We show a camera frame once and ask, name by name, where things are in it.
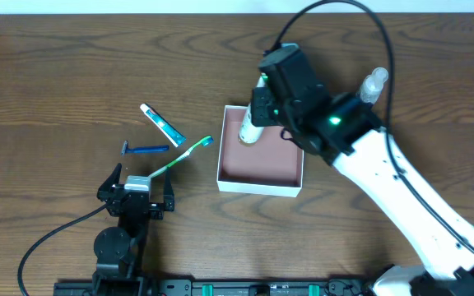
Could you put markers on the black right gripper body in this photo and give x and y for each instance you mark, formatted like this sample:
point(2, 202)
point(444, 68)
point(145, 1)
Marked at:
point(259, 108)

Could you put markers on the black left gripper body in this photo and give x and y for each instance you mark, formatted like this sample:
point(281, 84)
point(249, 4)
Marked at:
point(134, 200)

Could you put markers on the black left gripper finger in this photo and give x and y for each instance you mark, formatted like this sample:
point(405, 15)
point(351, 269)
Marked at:
point(107, 188)
point(168, 193)

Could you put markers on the small toothpaste tube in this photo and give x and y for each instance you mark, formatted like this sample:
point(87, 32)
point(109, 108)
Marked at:
point(175, 137)

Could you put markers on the white conical tube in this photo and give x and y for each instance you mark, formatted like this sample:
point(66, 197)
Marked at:
point(248, 133)

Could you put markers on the clear bottle with blue liquid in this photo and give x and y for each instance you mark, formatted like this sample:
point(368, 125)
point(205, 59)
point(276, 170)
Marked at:
point(372, 86)

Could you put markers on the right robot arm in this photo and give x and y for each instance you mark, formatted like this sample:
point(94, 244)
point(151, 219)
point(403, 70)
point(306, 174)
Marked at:
point(350, 137)

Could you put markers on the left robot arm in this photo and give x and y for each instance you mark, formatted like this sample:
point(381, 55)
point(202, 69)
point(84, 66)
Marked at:
point(120, 249)

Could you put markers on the blue disposable razor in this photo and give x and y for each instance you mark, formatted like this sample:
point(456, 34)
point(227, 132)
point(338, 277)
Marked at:
point(143, 149)

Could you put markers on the green white toothbrush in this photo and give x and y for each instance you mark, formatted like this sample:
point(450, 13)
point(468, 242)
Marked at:
point(205, 141)

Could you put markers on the white box with pink interior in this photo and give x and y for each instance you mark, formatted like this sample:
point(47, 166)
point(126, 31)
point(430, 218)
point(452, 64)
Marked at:
point(271, 166)

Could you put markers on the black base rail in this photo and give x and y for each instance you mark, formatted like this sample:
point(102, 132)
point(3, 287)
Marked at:
point(186, 287)

